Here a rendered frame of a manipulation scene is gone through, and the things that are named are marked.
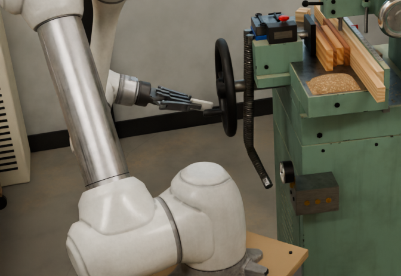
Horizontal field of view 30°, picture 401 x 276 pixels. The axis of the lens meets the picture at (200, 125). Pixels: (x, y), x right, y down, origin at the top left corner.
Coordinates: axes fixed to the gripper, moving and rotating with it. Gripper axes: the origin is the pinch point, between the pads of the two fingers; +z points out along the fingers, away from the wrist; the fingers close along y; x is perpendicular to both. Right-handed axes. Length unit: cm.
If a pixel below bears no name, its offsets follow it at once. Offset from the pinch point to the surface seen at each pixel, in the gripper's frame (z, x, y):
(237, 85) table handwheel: 6.7, -12.4, -8.7
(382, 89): 31, -34, -45
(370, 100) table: 33, -28, -38
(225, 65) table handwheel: -0.5, -20.6, -16.3
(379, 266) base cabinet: 61, 27, -30
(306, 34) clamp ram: 21.2, -32.1, -8.9
